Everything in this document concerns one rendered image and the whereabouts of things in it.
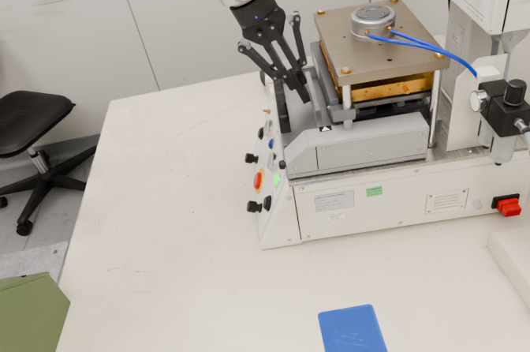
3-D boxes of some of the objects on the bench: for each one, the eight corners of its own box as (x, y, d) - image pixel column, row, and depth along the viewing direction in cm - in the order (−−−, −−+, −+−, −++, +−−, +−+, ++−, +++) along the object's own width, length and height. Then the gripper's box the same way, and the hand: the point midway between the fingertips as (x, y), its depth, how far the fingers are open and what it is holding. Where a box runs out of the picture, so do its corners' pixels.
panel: (253, 153, 116) (274, 93, 105) (259, 242, 92) (286, 177, 81) (246, 151, 115) (266, 91, 104) (250, 241, 92) (276, 176, 81)
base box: (455, 117, 115) (464, 58, 104) (531, 225, 86) (555, 159, 75) (253, 149, 118) (241, 95, 107) (261, 265, 88) (246, 206, 78)
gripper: (279, -32, 76) (332, 74, 90) (214, 6, 80) (276, 102, 93) (283, -17, 70) (340, 94, 84) (214, 23, 74) (279, 123, 87)
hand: (299, 85), depth 87 cm, fingers closed, pressing on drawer
